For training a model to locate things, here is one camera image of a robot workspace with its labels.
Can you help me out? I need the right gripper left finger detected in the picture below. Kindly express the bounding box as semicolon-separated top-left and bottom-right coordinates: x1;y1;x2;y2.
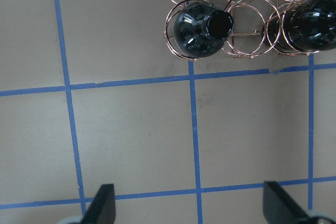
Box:
80;184;116;224

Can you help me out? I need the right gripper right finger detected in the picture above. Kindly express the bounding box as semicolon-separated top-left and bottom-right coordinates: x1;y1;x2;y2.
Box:
263;181;310;224

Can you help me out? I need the outer dark wine bottle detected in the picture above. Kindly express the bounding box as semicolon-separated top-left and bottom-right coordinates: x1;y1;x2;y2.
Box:
262;0;335;53

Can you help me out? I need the dark wine bottle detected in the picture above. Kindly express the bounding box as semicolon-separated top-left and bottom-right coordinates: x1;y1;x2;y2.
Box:
173;1;234;59
262;0;335;53

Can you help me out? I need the inner dark wine bottle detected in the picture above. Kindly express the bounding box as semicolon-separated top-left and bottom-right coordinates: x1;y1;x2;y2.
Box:
173;1;234;59

